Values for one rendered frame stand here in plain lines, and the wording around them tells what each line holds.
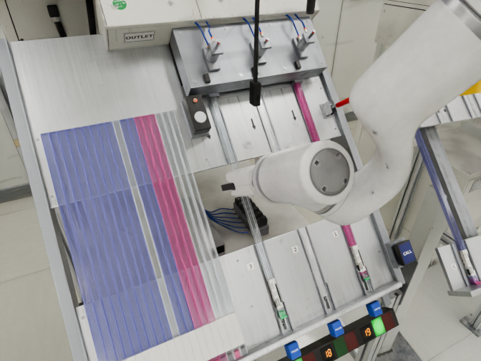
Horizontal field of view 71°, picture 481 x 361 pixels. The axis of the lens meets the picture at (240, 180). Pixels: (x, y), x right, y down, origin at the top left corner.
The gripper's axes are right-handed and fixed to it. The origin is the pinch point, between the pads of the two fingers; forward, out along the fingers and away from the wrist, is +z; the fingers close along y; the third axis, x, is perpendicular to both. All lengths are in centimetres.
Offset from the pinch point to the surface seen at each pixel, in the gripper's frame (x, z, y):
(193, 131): -12.4, -0.2, 7.3
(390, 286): 31.8, -6.8, -26.8
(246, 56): -25.9, -0.6, -8.2
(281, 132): -8.5, 2.4, -14.0
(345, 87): -46, 178, -189
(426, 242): 33, 8, -57
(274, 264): 18.8, -2.3, -2.1
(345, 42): -78, 156, -180
